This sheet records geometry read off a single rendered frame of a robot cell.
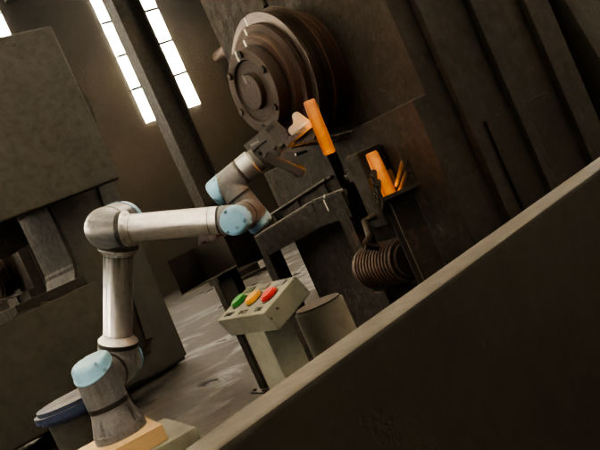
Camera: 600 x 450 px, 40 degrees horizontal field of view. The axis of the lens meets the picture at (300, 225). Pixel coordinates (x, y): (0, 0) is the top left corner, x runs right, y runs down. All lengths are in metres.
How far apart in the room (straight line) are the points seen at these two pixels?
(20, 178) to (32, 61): 0.75
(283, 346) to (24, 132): 3.59
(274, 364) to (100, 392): 0.71
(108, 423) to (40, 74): 3.29
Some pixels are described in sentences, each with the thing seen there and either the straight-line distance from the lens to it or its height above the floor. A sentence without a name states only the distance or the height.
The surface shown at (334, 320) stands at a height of 0.48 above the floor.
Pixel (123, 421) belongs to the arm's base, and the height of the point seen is 0.39.
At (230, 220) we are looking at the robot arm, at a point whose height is 0.77.
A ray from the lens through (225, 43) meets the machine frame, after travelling 3.23.
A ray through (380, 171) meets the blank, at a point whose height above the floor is 0.73.
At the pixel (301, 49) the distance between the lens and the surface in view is 2.57.
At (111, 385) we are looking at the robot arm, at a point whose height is 0.49.
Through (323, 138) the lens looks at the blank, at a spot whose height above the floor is 0.87.
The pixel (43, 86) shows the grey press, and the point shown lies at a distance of 5.31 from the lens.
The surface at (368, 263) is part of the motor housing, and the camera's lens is 2.39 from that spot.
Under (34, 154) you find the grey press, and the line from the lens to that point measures 5.14.
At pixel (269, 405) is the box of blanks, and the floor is 0.74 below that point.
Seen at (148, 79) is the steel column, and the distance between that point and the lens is 9.71.
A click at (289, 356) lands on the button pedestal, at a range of 1.78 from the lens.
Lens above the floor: 0.80
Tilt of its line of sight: 3 degrees down
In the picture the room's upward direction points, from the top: 24 degrees counter-clockwise
